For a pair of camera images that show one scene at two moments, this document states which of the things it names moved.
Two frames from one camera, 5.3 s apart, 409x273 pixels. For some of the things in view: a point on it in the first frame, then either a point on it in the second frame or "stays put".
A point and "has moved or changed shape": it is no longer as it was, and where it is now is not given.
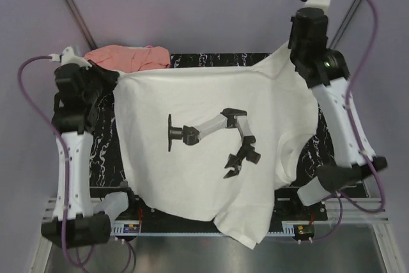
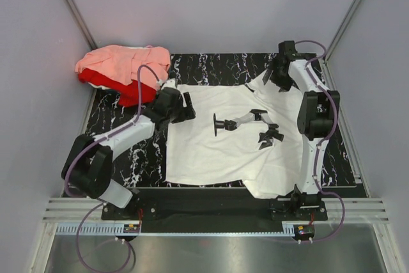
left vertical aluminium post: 72,6 stays put
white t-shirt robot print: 216,142 has moved or changed shape
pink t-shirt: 129,59 stays put
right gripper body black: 294,52 -> 279,78
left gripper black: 110,77 -> 185,112
